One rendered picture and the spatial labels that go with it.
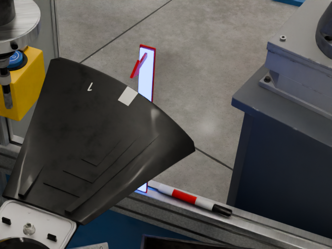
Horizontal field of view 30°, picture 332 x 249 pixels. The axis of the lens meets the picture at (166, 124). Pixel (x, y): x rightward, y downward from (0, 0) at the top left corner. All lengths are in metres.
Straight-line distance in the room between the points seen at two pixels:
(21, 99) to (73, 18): 1.98
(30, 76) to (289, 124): 0.46
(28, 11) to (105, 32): 2.45
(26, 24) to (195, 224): 0.73
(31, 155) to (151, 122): 0.17
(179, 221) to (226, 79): 1.63
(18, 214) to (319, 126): 0.59
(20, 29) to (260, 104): 0.71
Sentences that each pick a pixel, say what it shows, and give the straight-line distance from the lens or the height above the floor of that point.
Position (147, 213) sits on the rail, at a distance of 1.18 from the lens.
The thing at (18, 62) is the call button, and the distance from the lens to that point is 1.07.
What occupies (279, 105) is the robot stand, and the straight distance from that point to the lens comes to 1.14.
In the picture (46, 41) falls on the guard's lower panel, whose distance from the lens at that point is 2.28.
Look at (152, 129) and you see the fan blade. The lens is 0.81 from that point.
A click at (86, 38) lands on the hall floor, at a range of 2.91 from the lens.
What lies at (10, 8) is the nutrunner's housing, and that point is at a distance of 0.49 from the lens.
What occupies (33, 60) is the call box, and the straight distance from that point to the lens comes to 1.09.
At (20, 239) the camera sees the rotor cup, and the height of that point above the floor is 1.25.
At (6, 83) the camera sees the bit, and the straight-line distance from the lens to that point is 0.54.
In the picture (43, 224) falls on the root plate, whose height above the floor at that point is 1.18.
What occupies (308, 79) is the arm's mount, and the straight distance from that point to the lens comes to 1.11.
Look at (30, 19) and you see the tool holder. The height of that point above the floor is 1.47.
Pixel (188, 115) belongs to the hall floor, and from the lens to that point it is 2.54.
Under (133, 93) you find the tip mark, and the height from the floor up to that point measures 1.19.
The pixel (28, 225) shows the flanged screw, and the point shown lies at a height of 1.19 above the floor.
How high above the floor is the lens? 1.75
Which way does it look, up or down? 45 degrees down
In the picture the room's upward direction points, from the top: 5 degrees clockwise
